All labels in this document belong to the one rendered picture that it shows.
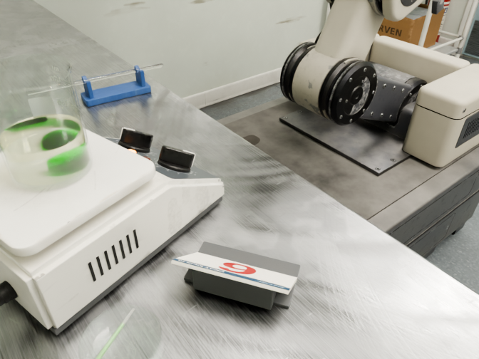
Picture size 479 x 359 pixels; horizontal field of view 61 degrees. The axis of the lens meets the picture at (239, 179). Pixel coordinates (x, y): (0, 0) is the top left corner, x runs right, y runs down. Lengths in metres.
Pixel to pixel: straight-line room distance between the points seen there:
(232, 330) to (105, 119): 0.37
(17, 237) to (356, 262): 0.27
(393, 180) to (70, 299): 0.97
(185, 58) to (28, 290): 1.89
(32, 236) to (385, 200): 0.92
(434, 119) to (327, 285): 0.89
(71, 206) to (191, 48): 1.86
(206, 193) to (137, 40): 1.63
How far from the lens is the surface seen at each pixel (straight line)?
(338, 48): 1.09
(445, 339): 0.36
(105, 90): 0.66
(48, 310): 0.32
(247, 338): 0.32
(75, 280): 0.32
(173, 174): 0.37
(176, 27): 2.06
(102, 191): 0.31
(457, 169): 1.31
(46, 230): 0.29
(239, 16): 2.27
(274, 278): 0.33
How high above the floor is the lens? 1.02
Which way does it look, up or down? 37 degrees down
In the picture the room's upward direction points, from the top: 1 degrees clockwise
